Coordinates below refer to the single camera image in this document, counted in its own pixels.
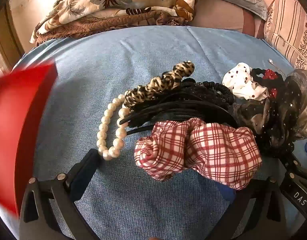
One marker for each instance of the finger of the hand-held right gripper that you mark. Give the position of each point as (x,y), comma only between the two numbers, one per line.
(299,172)

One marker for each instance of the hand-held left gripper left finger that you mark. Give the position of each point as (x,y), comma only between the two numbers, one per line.
(84,177)

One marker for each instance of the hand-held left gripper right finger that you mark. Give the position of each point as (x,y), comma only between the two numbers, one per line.
(243,205)

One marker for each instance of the sheer grey scrunchie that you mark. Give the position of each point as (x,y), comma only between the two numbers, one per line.
(281,120)

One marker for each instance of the red plaid scrunchie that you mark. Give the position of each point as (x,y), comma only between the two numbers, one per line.
(206,150)

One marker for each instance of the red box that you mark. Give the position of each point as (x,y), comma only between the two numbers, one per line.
(8,130)

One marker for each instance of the black hair claw clip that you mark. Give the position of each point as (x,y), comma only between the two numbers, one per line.
(148,112)

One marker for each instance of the white polka dot scrunchie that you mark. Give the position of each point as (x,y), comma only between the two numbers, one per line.
(243,87)

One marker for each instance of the red polka dot scrunchie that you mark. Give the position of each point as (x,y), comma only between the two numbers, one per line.
(270,74)

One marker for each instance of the leopard print headband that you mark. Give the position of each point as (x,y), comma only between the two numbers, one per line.
(156,85)

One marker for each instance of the small silver pendant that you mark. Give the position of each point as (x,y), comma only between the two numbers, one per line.
(271,61)

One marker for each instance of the blue bed sheet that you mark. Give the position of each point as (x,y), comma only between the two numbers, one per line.
(143,50)

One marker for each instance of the striped floral pillow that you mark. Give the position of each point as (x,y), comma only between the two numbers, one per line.
(288,30)

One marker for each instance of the pink striped bed cover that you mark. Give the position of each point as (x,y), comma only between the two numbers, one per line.
(218,20)

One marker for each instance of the leaf print quilt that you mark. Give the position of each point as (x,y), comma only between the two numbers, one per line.
(106,0)

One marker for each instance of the wooden door frame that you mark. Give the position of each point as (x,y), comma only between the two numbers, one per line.
(8,32)

